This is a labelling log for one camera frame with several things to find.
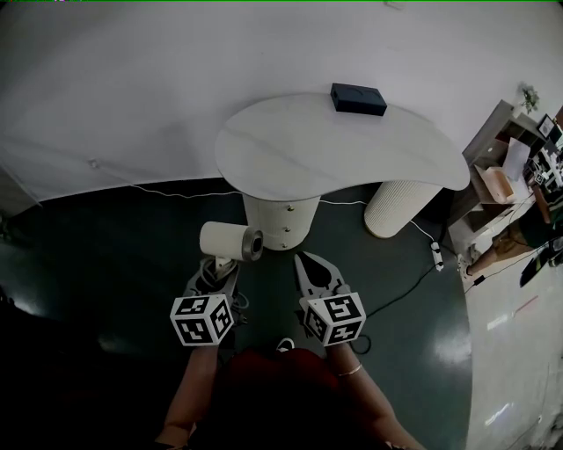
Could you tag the white kidney-shaped table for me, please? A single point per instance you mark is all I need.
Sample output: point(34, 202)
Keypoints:
point(330, 154)

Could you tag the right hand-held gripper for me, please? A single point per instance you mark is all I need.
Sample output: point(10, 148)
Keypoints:
point(338, 316)

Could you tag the open pale cardboard box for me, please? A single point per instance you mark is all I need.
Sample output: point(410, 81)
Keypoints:
point(495, 182)

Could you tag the dark blue rectangular box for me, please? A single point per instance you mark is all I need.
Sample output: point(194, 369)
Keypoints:
point(356, 99)

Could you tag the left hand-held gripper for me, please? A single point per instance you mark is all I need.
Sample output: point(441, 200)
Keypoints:
point(200, 321)

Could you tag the person's right white shoe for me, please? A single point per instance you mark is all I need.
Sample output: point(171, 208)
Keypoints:
point(285, 345)

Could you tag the person's left forearm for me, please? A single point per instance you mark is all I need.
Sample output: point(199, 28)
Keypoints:
point(193, 386)

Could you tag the small potted plant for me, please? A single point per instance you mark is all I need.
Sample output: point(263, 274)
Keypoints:
point(530, 96)

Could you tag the white power strip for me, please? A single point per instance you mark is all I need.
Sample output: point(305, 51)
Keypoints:
point(436, 255)

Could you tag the person's red garment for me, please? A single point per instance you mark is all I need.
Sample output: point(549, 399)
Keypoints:
point(281, 378)

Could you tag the person's right forearm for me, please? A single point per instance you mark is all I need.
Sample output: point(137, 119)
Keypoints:
point(369, 395)

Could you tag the grey open shelf unit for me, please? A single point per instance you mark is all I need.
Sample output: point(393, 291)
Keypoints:
point(488, 145)

